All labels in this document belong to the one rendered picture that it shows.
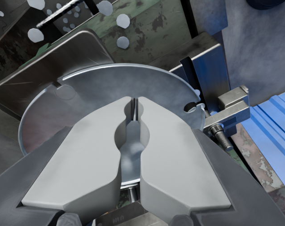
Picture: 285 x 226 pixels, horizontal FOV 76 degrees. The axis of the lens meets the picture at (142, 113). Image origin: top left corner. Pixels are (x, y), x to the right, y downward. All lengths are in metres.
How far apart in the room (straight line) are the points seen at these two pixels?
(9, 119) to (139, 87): 0.33
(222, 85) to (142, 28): 0.19
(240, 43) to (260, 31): 0.13
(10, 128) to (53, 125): 0.24
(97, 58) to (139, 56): 0.17
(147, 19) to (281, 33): 1.26
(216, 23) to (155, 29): 0.12
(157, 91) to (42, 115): 0.15
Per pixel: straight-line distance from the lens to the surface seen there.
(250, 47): 1.43
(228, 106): 0.41
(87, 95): 0.24
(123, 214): 0.33
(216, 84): 0.40
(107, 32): 0.35
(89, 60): 0.22
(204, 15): 0.39
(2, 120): 0.50
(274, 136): 1.66
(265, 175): 0.63
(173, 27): 0.37
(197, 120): 0.32
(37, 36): 0.36
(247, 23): 1.32
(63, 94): 0.24
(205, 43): 0.36
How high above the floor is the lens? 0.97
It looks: 45 degrees down
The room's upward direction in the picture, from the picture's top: 163 degrees clockwise
